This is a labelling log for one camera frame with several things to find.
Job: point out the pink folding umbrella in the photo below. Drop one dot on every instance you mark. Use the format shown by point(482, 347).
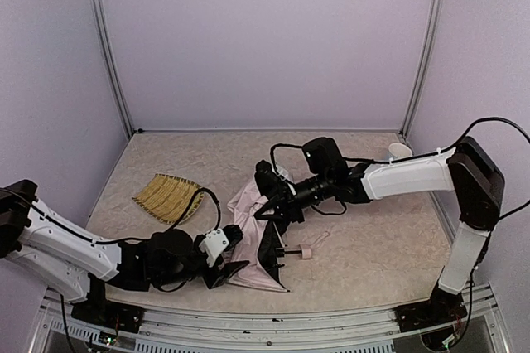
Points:
point(260, 239)

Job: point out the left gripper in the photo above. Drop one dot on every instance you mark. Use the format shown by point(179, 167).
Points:
point(213, 274)

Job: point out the right aluminium frame post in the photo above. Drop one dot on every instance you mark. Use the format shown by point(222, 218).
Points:
point(428, 44)

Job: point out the light blue mug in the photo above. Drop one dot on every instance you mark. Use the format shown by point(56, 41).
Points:
point(398, 151)

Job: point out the left aluminium frame post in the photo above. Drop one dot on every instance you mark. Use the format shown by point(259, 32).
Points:
point(111, 68)

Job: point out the aluminium frame post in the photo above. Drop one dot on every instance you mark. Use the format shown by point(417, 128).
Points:
point(111, 68)
point(428, 44)

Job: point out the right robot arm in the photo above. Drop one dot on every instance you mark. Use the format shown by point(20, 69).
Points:
point(463, 168)

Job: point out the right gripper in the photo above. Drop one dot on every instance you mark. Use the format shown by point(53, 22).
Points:
point(284, 202)

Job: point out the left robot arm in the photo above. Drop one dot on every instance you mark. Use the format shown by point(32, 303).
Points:
point(79, 265)

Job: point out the front aluminium rail base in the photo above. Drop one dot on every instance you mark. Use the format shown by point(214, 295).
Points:
point(162, 329)

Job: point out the woven bamboo tray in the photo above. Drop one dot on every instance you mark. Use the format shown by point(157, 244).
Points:
point(165, 198)

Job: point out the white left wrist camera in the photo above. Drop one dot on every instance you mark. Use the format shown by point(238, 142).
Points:
point(213, 245)

